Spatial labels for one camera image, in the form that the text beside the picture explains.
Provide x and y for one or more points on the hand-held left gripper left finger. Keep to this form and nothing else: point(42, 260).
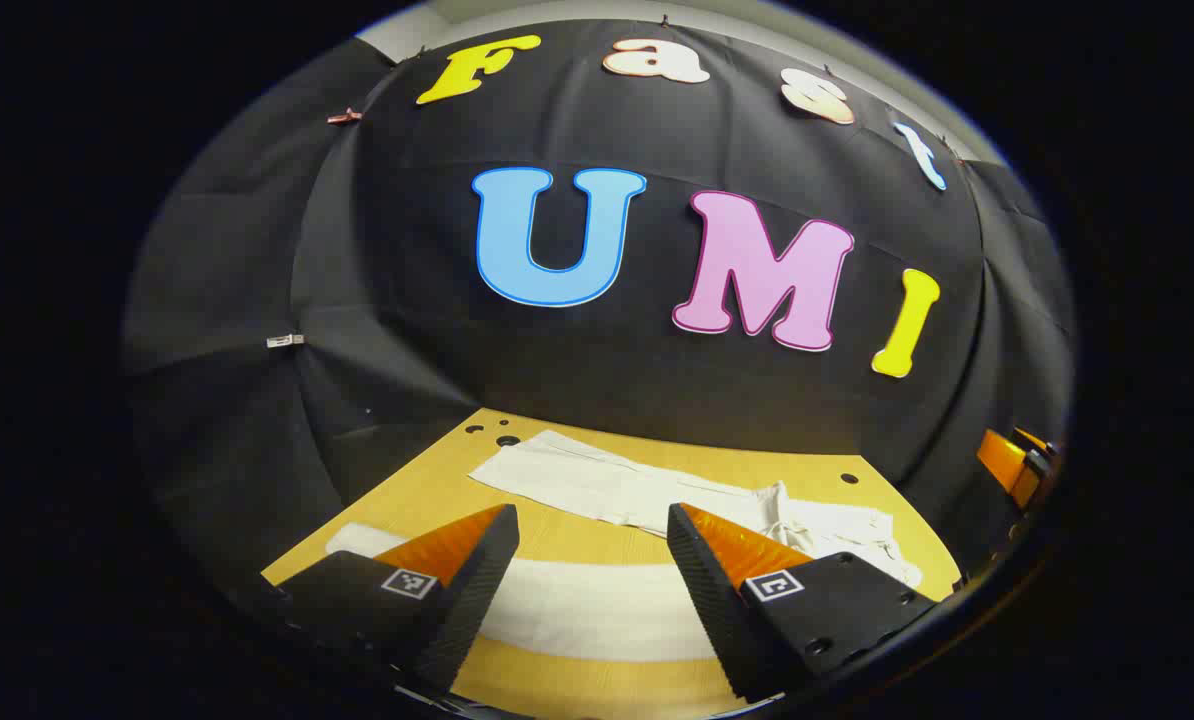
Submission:
point(477, 590)

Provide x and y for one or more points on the black backdrop cloth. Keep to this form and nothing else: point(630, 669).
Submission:
point(607, 370)

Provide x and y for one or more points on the white jeans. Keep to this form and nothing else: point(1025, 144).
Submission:
point(617, 490)

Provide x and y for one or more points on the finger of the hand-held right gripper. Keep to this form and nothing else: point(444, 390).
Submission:
point(1002, 462)

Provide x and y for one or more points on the silver metal clip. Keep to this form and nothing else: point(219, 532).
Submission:
point(284, 341)

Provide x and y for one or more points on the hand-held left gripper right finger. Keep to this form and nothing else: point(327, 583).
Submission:
point(702, 590)

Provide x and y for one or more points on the copper metal clip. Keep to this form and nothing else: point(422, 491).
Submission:
point(345, 117)

